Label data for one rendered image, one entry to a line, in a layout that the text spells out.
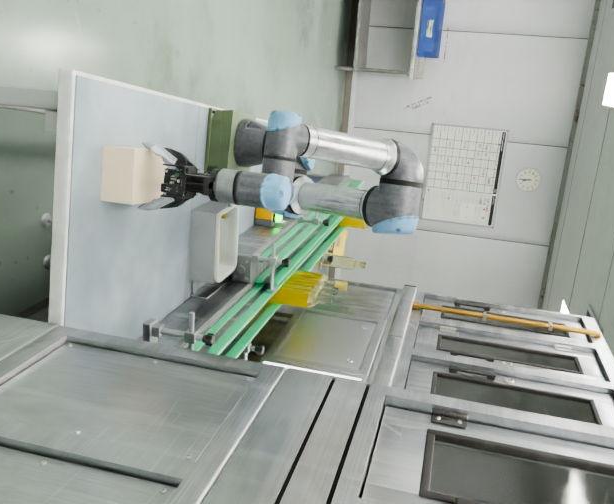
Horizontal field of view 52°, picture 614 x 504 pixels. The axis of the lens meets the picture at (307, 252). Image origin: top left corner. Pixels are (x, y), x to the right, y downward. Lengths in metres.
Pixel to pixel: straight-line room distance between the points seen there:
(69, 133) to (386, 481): 0.88
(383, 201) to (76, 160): 0.76
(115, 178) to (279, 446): 0.73
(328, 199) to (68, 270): 0.76
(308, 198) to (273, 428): 0.96
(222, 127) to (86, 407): 1.07
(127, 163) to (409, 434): 0.81
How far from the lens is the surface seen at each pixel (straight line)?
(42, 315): 2.43
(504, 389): 2.13
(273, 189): 1.31
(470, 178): 7.93
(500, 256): 8.16
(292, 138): 1.43
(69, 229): 1.37
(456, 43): 7.87
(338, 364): 2.01
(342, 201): 1.76
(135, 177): 1.42
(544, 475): 1.07
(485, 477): 1.03
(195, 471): 0.93
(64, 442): 1.01
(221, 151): 1.93
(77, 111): 1.36
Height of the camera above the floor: 1.50
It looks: 13 degrees down
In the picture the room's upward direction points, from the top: 98 degrees clockwise
